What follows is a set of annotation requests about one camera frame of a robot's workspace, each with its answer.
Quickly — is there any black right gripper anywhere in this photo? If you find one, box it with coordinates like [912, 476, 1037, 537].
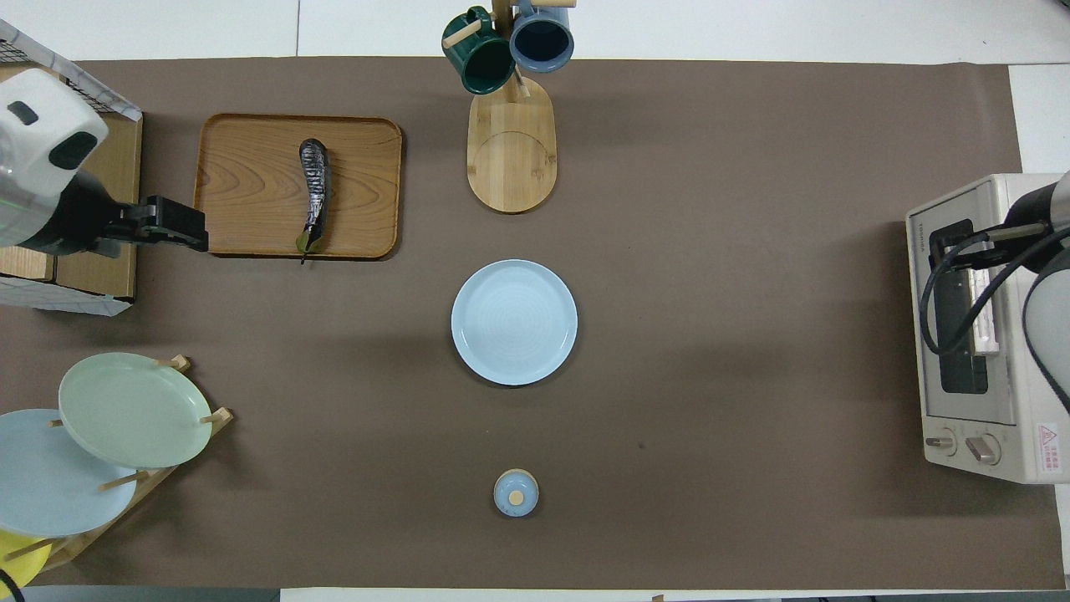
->
[930, 222, 1047, 271]

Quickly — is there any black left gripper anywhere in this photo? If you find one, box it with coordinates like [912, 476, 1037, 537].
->
[102, 197, 209, 253]

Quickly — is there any black handled utensil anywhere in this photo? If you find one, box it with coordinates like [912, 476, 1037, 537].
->
[296, 138, 331, 265]

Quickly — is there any beige toaster oven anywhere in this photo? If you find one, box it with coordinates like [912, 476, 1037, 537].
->
[905, 173, 1070, 486]

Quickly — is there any rectangular wooden tray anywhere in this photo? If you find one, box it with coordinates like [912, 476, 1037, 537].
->
[193, 113, 404, 261]

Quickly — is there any wooden shelf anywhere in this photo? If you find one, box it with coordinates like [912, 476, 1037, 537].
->
[0, 63, 144, 302]

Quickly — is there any marble patterned panel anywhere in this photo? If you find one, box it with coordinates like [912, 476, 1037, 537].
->
[0, 18, 142, 123]
[0, 274, 135, 318]

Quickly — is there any pale green plate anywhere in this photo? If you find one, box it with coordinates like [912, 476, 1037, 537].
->
[58, 352, 214, 470]

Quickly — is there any brown table mat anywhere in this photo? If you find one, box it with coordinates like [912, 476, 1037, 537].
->
[0, 56, 1067, 591]

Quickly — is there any wooden plate rack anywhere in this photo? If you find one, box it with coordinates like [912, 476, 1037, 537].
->
[33, 355, 234, 574]

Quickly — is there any light blue racked plate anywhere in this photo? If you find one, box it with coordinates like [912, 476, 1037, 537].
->
[0, 408, 140, 538]

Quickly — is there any wooden mug tree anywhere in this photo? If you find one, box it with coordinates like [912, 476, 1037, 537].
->
[443, 0, 578, 215]

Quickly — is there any dark green mug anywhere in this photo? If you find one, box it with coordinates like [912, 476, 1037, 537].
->
[441, 7, 517, 95]

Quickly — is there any yellow plate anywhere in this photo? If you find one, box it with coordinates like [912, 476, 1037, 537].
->
[0, 528, 53, 591]

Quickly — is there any blue mug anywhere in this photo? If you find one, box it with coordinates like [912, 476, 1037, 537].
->
[509, 0, 576, 74]

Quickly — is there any small blue jar wooden lid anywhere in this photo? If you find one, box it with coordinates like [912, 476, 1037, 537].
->
[493, 468, 540, 518]

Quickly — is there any black wire basket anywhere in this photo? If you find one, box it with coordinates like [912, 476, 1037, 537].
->
[0, 38, 114, 116]

